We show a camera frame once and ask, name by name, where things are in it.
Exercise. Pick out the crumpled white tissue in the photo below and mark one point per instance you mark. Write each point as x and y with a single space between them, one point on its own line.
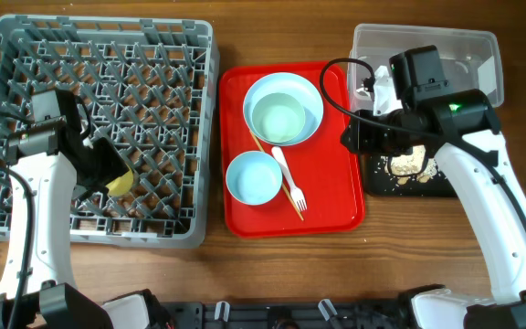
383 99

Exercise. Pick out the rice and peanut leftovers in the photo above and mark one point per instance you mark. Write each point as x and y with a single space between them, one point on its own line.
413 167

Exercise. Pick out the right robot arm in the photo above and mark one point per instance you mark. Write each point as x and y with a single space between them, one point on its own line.
462 133

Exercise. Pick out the red plastic tray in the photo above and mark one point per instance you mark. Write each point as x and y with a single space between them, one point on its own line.
327 173

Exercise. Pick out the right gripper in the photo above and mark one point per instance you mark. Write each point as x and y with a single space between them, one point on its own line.
362 142

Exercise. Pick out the white plastic fork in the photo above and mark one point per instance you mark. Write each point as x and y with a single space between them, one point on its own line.
295 192

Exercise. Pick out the yellow plastic cup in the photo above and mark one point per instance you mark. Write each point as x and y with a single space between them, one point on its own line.
122 184

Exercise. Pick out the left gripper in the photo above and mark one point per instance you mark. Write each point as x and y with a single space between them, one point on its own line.
117 166

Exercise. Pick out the black food waste tray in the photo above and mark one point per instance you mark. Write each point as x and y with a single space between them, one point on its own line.
377 182

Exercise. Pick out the grey dishwasher rack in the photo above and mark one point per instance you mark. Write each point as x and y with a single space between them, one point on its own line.
149 87

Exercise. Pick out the light green bowl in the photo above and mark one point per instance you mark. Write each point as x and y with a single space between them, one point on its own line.
278 118

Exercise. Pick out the clear plastic bin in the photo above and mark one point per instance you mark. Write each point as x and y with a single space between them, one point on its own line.
470 58

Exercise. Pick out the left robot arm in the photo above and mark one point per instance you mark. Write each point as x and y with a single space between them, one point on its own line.
49 166

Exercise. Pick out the large light blue plate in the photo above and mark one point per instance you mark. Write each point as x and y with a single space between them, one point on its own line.
294 85

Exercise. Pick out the small light blue saucer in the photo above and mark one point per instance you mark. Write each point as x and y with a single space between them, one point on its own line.
253 178

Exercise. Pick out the wooden chopstick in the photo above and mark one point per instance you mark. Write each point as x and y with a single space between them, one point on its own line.
283 186

